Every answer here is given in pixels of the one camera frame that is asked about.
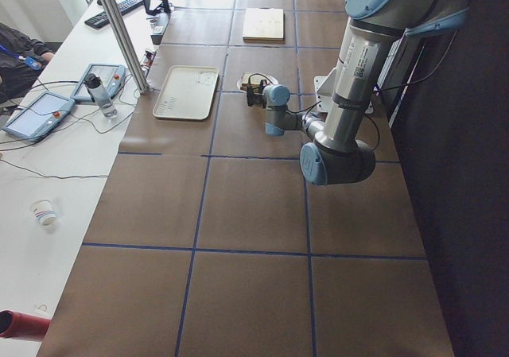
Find cream bear tray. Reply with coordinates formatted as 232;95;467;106
153;65;219;121

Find black keyboard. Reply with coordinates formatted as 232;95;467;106
84;0;144;29

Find teach pendant front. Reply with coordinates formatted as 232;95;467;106
2;91;76;142

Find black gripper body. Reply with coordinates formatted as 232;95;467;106
247;81;266;108

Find red cylinder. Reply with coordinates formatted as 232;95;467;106
1;310;51;341

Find white round plate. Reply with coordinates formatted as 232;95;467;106
236;76;279;93

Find aluminium frame post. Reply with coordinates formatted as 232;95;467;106
101;0;150;95

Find black cable on desk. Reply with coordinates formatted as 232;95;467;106
0;79;138;180

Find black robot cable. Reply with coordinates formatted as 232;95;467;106
286;0;462;151

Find teach pendant near bottle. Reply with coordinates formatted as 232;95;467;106
70;63;128;103

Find clear water bottle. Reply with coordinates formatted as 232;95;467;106
84;72;117;118

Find seated person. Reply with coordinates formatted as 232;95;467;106
1;23;55;103

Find bamboo cutting board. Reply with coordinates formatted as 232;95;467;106
243;8;285;41

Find paper cup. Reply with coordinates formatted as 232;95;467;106
29;200;56;226

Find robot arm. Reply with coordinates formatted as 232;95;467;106
247;0;469;185

